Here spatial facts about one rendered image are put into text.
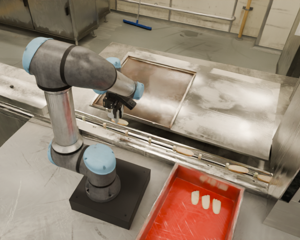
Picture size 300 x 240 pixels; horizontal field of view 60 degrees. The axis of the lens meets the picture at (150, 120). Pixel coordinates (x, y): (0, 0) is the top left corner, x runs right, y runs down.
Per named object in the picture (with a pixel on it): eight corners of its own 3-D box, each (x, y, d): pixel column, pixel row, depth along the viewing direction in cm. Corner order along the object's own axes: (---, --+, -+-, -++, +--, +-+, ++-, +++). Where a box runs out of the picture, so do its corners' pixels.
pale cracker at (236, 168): (227, 170, 130) (228, 169, 129) (227, 164, 132) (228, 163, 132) (248, 174, 128) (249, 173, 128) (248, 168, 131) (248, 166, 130)
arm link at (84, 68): (108, 49, 67) (147, 80, 115) (71, 40, 70) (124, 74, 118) (96, 93, 68) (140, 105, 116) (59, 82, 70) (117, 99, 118)
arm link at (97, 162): (108, 191, 102) (106, 171, 92) (77, 179, 105) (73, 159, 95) (121, 167, 110) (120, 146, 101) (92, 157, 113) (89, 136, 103)
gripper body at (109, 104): (110, 100, 141) (108, 81, 133) (125, 104, 139) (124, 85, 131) (103, 108, 136) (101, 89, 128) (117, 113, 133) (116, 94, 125)
